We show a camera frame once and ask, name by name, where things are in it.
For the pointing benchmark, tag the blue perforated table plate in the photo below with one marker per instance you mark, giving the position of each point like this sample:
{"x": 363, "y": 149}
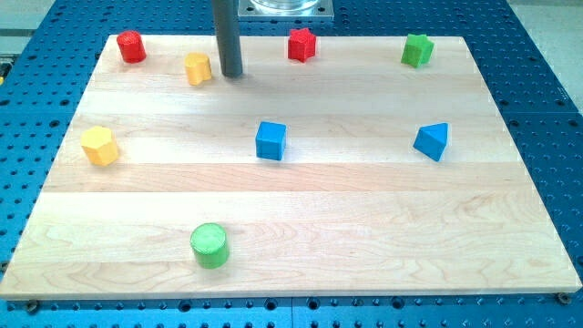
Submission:
{"x": 529, "y": 54}

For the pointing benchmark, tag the light wooden board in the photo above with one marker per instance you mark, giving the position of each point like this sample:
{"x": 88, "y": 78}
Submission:
{"x": 352, "y": 209}

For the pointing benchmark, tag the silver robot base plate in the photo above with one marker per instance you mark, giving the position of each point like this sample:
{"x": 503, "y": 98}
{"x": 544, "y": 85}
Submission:
{"x": 279, "y": 10}

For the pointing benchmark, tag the green cylinder block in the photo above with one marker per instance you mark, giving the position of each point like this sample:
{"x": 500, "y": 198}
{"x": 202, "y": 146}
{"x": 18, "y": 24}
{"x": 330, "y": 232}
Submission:
{"x": 210, "y": 245}

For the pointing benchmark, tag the blue triangle block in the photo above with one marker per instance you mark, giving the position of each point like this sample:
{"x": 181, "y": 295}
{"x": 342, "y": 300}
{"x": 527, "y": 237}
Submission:
{"x": 432, "y": 140}

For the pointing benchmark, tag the blue cube block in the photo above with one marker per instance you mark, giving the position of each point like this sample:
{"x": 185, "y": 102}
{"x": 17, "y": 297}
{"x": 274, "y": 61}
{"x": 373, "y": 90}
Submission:
{"x": 270, "y": 140}

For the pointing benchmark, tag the red star block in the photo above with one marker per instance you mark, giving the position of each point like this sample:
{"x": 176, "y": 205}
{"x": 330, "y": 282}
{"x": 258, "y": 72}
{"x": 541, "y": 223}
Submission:
{"x": 301, "y": 44}

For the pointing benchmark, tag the green star block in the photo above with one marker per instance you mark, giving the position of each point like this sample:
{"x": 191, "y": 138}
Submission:
{"x": 417, "y": 50}

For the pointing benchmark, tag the red cylinder block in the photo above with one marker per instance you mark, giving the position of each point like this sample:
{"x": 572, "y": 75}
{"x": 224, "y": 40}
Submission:
{"x": 131, "y": 46}

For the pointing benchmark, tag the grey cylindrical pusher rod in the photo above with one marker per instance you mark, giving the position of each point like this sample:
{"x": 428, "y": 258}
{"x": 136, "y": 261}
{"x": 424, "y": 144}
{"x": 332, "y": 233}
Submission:
{"x": 227, "y": 31}

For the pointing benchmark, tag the yellow hexagon block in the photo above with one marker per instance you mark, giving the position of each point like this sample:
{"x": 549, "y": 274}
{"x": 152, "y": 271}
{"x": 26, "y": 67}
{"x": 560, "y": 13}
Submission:
{"x": 99, "y": 145}

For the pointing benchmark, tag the yellow heart block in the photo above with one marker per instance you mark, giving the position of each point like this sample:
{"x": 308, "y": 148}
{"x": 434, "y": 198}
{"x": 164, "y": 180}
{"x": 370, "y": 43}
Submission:
{"x": 197, "y": 68}

